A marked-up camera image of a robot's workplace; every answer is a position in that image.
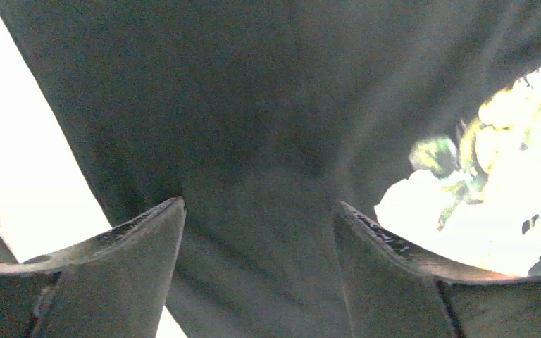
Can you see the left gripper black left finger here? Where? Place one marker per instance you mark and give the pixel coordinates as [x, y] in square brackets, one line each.
[114, 284]

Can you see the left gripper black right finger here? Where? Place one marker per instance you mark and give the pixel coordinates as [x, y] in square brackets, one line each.
[394, 288]

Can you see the black floral print t-shirt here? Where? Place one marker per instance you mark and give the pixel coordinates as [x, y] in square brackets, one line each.
[262, 115]

